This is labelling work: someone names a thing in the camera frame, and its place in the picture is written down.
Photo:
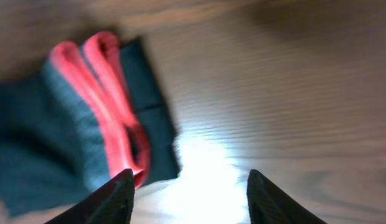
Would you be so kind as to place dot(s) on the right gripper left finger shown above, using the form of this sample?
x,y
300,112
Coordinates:
x,y
110,204

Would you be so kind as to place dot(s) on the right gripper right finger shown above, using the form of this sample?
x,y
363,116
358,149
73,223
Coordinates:
x,y
268,204

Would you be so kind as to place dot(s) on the black leggings red waistband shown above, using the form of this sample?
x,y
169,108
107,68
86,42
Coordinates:
x,y
91,112

